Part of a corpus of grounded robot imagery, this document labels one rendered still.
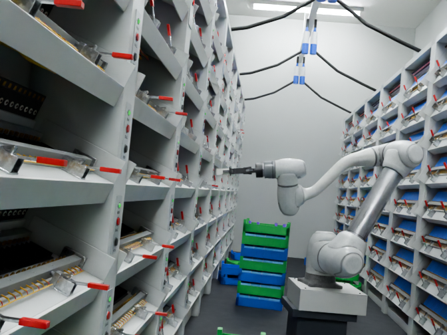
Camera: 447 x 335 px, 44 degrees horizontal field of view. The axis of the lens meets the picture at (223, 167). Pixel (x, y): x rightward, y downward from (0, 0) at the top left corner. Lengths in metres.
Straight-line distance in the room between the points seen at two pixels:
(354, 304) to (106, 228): 1.86
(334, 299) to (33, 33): 2.26
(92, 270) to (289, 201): 1.74
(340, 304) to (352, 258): 0.27
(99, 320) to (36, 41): 0.62
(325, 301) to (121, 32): 1.92
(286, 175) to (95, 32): 1.71
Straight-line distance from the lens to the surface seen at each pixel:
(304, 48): 5.19
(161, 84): 1.88
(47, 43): 0.80
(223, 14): 3.33
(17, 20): 0.72
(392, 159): 2.83
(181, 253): 2.55
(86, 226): 1.17
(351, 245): 2.69
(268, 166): 2.75
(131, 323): 1.62
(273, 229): 3.64
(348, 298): 2.82
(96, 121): 1.17
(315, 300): 2.78
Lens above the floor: 0.74
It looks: 2 degrees up
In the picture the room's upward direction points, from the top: 6 degrees clockwise
